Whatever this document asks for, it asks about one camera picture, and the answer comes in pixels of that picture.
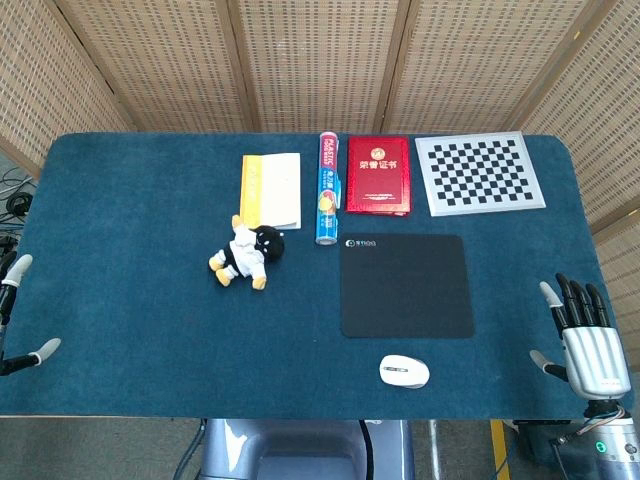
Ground blue felt table cloth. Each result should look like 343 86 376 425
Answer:
0 130 636 421

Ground black and white plush toy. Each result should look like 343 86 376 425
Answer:
208 213 286 291

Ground woven wooden folding screen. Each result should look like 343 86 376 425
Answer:
0 0 640 374

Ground black floor cables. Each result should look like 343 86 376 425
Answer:
0 167 37 251

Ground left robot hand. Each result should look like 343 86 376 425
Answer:
0 253 62 377

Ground plastic wrap roll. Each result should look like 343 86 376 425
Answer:
314 131 344 247

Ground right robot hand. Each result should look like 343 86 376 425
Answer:
529 272 632 400

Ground yellow and white booklet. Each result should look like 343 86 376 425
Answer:
240 152 303 231

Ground black mouse pad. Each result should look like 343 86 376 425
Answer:
339 233 476 340

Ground blue-grey robot torso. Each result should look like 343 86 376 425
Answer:
199 418 414 480

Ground red certificate book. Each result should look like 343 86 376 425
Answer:
345 135 414 217

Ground yellow floor tape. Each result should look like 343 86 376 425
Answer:
489 419 512 480

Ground white computer mouse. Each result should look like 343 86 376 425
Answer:
378 353 430 390

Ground checkerboard calibration board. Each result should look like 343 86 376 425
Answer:
414 131 547 218

